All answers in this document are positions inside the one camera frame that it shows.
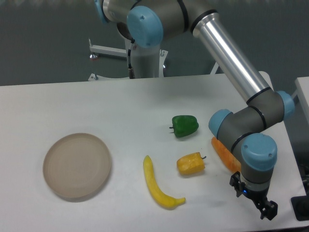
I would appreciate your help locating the white side table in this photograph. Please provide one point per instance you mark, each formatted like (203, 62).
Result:
(302, 88)

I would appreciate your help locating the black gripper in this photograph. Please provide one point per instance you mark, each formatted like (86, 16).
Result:
(255, 192)

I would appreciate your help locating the green bell pepper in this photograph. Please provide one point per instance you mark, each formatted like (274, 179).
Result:
(184, 125)

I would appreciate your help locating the yellow orange bell pepper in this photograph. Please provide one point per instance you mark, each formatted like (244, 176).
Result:
(191, 164)

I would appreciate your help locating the black device at edge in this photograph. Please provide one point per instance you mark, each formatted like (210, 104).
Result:
(300, 206)

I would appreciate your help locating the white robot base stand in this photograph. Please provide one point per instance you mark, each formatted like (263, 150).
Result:
(141, 62)

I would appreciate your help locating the beige round plate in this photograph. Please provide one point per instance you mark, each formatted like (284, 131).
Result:
(77, 166)

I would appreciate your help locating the orange carrot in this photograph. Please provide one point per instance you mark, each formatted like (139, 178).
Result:
(230, 162)

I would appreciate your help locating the yellow banana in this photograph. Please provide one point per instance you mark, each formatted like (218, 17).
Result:
(162, 199)

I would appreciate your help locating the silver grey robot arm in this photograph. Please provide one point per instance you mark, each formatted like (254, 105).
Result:
(146, 23)

